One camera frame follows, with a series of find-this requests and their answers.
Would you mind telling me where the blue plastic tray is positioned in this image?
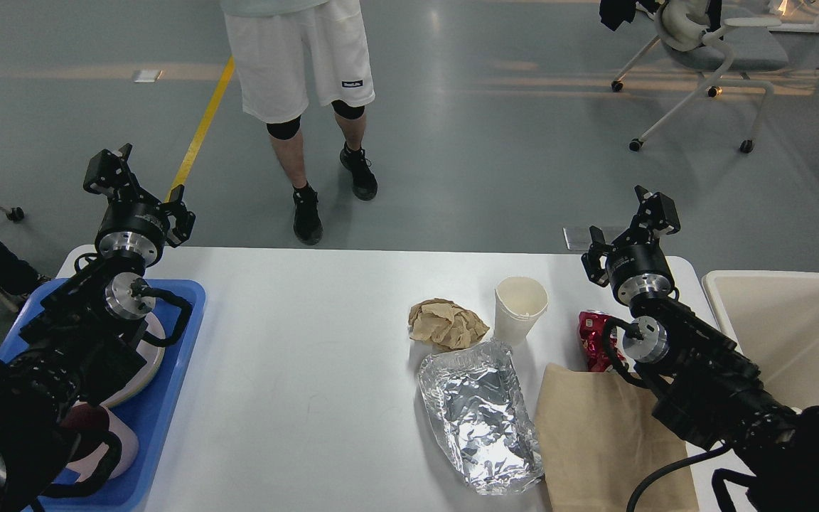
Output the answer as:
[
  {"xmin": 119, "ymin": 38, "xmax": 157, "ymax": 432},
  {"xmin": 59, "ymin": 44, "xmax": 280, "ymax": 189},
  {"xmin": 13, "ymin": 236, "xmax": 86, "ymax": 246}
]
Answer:
[{"xmin": 0, "ymin": 278, "xmax": 207, "ymax": 511}]

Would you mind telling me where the crumpled aluminium foil tray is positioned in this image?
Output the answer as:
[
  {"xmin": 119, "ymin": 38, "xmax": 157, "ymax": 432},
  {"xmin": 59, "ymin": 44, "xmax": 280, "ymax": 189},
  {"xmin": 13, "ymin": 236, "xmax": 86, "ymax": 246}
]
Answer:
[{"xmin": 417, "ymin": 340, "xmax": 544, "ymax": 496}]

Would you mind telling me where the pink mug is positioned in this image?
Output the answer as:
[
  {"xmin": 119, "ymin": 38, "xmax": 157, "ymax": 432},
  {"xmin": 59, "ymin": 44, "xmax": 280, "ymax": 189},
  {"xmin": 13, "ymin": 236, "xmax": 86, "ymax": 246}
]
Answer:
[{"xmin": 61, "ymin": 402, "xmax": 139, "ymax": 483}]

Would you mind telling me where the crumpled brown paper ball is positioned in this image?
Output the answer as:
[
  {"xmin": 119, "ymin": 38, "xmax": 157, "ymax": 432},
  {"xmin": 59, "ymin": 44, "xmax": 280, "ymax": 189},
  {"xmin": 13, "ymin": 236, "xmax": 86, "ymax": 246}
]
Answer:
[{"xmin": 407, "ymin": 298, "xmax": 491, "ymax": 352}]

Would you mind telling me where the standing person in white shorts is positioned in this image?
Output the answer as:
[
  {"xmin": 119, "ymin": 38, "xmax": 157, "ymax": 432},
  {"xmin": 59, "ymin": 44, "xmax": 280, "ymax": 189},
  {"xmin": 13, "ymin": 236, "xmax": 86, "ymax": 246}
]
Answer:
[{"xmin": 220, "ymin": 1, "xmax": 378, "ymax": 245}]

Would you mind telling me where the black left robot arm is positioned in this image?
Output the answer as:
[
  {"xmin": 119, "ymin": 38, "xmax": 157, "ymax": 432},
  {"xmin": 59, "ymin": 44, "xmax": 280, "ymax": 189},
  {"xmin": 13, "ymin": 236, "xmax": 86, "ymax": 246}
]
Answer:
[{"xmin": 0, "ymin": 144, "xmax": 196, "ymax": 511}]

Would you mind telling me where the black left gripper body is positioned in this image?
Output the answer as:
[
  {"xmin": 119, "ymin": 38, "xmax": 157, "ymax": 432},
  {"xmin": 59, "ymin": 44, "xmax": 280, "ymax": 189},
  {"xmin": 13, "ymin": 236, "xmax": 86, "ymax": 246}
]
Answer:
[{"xmin": 95, "ymin": 202, "xmax": 168, "ymax": 267}]

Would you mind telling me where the white desk at top right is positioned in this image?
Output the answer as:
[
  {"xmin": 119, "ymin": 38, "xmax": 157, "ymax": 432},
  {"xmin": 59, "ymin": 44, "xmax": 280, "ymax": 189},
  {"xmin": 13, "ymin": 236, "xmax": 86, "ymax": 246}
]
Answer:
[{"xmin": 763, "ymin": 1, "xmax": 819, "ymax": 35}]

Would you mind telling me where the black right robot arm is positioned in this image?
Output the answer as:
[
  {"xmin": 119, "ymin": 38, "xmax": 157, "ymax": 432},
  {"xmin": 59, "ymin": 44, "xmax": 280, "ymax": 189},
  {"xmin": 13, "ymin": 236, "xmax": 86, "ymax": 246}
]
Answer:
[{"xmin": 582, "ymin": 186, "xmax": 819, "ymax": 511}]

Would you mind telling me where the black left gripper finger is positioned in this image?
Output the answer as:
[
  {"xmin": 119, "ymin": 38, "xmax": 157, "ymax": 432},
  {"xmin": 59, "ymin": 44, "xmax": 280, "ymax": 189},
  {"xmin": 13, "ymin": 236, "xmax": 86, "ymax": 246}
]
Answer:
[
  {"xmin": 161, "ymin": 185, "xmax": 196, "ymax": 247},
  {"xmin": 82, "ymin": 143, "xmax": 147, "ymax": 203}
]

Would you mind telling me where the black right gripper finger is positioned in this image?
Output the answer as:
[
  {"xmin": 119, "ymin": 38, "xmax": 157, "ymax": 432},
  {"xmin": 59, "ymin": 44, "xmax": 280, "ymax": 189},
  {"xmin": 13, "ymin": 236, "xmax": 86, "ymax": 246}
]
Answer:
[
  {"xmin": 633, "ymin": 186, "xmax": 680, "ymax": 245},
  {"xmin": 581, "ymin": 226, "xmax": 611, "ymax": 287}
]

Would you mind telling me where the grey office chair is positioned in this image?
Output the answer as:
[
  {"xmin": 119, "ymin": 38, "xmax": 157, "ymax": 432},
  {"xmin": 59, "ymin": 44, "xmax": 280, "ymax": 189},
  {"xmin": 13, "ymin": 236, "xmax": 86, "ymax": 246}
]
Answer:
[{"xmin": 600, "ymin": 1, "xmax": 788, "ymax": 154}]

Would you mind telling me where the pink plate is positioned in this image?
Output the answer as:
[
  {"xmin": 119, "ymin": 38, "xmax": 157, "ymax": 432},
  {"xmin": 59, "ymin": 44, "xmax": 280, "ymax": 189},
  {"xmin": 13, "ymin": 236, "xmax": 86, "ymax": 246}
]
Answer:
[{"xmin": 101, "ymin": 339, "xmax": 166, "ymax": 409}]

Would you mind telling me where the crushed red can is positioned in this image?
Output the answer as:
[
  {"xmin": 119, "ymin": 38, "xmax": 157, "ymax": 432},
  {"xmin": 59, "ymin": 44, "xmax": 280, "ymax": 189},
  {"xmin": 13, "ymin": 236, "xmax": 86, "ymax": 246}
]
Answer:
[{"xmin": 578, "ymin": 310, "xmax": 628, "ymax": 373}]

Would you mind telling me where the brown paper bag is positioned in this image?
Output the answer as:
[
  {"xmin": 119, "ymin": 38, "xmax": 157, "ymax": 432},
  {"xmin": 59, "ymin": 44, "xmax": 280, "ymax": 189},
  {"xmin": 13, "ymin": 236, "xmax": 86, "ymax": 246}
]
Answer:
[{"xmin": 535, "ymin": 363, "xmax": 687, "ymax": 511}]

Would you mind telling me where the white paper cup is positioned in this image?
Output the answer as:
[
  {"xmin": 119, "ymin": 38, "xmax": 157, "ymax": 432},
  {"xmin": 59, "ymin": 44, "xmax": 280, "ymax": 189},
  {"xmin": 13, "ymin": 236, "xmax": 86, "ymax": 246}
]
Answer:
[{"xmin": 492, "ymin": 276, "xmax": 549, "ymax": 344}]

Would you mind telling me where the white waste bin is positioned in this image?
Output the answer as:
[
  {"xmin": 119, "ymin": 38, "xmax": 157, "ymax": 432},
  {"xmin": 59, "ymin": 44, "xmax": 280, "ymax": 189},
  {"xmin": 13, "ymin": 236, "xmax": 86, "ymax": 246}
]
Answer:
[{"xmin": 702, "ymin": 271, "xmax": 819, "ymax": 410}]

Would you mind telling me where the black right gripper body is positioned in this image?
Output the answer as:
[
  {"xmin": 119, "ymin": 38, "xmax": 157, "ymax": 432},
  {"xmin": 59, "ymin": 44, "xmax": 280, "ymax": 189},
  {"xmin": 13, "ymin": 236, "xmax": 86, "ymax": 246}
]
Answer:
[{"xmin": 606, "ymin": 243, "xmax": 674, "ymax": 306}]

